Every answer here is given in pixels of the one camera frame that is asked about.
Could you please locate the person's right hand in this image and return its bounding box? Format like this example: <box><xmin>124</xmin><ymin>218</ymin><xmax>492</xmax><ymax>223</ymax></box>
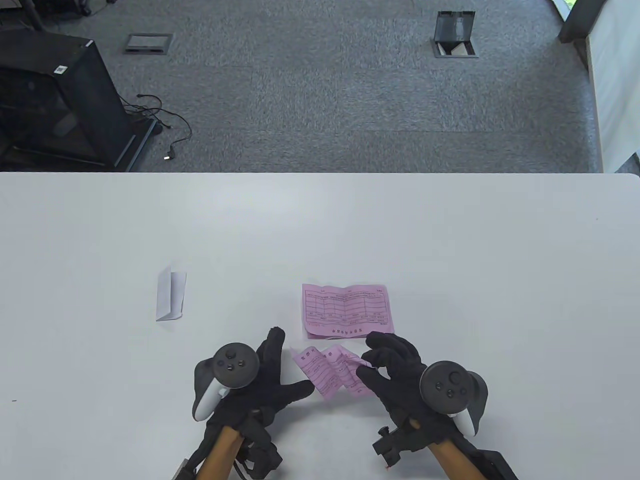
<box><xmin>356</xmin><ymin>331</ymin><xmax>467</xmax><ymax>446</ymax></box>

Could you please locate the person's left hand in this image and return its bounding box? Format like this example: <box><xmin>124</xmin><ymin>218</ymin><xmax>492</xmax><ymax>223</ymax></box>
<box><xmin>205</xmin><ymin>327</ymin><xmax>316</xmax><ymax>441</ymax></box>

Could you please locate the pink paper invoice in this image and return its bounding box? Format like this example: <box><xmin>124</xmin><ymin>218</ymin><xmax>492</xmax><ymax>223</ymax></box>
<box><xmin>301</xmin><ymin>283</ymin><xmax>396</xmax><ymax>341</ymax></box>
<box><xmin>292</xmin><ymin>345</ymin><xmax>377</xmax><ymax>404</ymax></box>

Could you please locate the white paper invoice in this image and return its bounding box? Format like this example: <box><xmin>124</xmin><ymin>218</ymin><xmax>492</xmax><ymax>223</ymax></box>
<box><xmin>155</xmin><ymin>266</ymin><xmax>188</xmax><ymax>322</ymax></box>

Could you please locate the person's left forearm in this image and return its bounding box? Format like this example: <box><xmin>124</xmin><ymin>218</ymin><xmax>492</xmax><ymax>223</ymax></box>
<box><xmin>197</xmin><ymin>425</ymin><xmax>244</xmax><ymax>480</ymax></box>

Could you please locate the person's right forearm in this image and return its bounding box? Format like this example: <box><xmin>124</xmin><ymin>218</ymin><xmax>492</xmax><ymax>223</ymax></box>
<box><xmin>430</xmin><ymin>440</ymin><xmax>487</xmax><ymax>480</ymax></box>

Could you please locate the black wrist pack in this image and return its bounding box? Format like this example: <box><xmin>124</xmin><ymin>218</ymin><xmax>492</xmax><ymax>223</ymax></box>
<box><xmin>467</xmin><ymin>450</ymin><xmax>519</xmax><ymax>480</ymax></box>
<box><xmin>172</xmin><ymin>456</ymin><xmax>201</xmax><ymax>480</ymax></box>

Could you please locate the black cabinet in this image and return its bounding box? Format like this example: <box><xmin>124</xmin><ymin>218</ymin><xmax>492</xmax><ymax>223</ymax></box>
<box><xmin>0</xmin><ymin>27</ymin><xmax>157</xmax><ymax>172</ymax></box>

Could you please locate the open grey floor socket box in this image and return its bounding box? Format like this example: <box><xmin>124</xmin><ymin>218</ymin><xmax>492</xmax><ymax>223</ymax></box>
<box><xmin>433</xmin><ymin>10</ymin><xmax>480</xmax><ymax>59</ymax></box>

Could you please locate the closed grey floor socket box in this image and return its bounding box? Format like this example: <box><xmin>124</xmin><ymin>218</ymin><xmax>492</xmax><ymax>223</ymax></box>
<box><xmin>123</xmin><ymin>33</ymin><xmax>174</xmax><ymax>55</ymax></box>

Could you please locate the white partition panel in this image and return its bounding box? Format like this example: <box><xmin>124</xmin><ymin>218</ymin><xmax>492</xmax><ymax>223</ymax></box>
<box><xmin>585</xmin><ymin>0</ymin><xmax>640</xmax><ymax>173</ymax></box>

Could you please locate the dark grey pillar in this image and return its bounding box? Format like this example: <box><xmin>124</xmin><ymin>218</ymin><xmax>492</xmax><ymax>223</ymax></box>
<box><xmin>557</xmin><ymin>0</ymin><xmax>608</xmax><ymax>43</ymax></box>

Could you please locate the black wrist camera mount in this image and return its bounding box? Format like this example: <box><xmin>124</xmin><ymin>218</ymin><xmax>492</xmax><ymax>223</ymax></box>
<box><xmin>372</xmin><ymin>420</ymin><xmax>419</xmax><ymax>469</ymax></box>
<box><xmin>237</xmin><ymin>420</ymin><xmax>284</xmax><ymax>479</ymax></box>

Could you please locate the black floor cable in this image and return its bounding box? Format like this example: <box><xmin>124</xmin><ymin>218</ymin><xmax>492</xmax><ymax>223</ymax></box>
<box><xmin>121</xmin><ymin>93</ymin><xmax>193</xmax><ymax>162</ymax></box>

